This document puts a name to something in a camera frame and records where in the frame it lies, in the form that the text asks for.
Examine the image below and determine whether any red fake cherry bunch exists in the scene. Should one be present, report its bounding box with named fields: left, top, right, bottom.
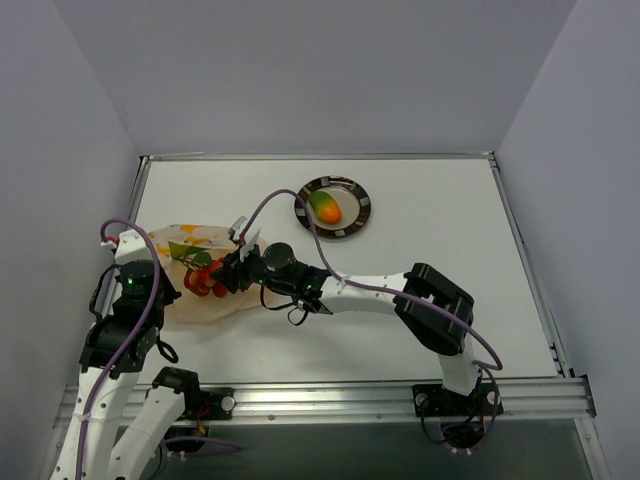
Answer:
left=166, top=242, right=228, bottom=298

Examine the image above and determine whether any translucent orange plastic bag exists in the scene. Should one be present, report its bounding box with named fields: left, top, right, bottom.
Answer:
left=148, top=224, right=260, bottom=325

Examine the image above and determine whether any green orange fake mango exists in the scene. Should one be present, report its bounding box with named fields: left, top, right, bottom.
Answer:
left=308, top=190, right=342, bottom=225

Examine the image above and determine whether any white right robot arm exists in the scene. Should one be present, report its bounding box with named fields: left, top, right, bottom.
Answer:
left=210, top=242, right=480, bottom=413

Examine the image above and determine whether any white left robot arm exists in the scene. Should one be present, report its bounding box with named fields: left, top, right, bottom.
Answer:
left=51, top=260, right=202, bottom=479

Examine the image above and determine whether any brown rimmed ceramic plate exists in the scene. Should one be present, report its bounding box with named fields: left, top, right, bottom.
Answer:
left=294, top=176, right=372, bottom=239

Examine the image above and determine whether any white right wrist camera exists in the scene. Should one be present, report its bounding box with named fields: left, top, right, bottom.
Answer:
left=228, top=216, right=260, bottom=263

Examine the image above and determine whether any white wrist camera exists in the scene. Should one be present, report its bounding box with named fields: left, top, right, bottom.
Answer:
left=228, top=216, right=260, bottom=263
left=101, top=230, right=153, bottom=265

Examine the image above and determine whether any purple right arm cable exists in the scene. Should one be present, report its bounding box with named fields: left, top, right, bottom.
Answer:
left=238, top=188, right=504, bottom=446

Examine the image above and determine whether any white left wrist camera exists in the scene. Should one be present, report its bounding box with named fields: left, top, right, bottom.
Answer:
left=101, top=230, right=153, bottom=265

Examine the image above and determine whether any aluminium front frame rail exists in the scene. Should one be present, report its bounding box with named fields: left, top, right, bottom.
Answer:
left=54, top=377, right=597, bottom=426

